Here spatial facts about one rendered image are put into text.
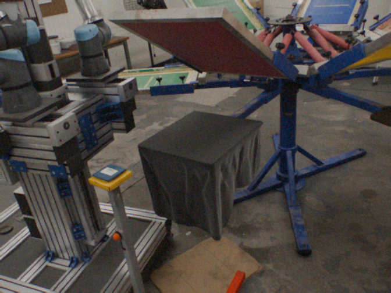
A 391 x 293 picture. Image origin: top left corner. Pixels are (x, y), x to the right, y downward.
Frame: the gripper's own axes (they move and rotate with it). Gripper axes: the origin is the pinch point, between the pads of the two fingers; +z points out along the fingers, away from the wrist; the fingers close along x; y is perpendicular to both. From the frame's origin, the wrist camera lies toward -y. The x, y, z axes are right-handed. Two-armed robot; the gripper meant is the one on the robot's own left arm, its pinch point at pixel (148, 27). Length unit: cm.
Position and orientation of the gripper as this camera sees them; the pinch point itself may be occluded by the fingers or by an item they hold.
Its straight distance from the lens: 179.9
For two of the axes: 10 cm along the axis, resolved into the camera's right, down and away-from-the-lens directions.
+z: -2.2, 9.8, 0.1
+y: -5.5, -1.1, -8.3
